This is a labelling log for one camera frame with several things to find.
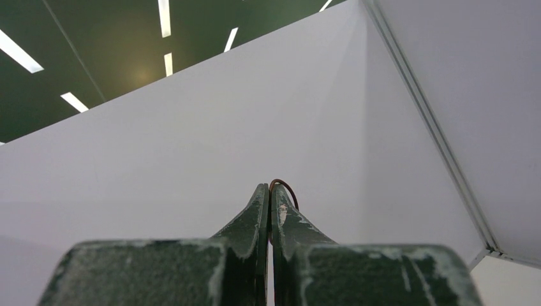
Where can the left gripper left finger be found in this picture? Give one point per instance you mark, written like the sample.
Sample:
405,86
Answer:
228,268

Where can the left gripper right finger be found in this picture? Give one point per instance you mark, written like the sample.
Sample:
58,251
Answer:
312,269

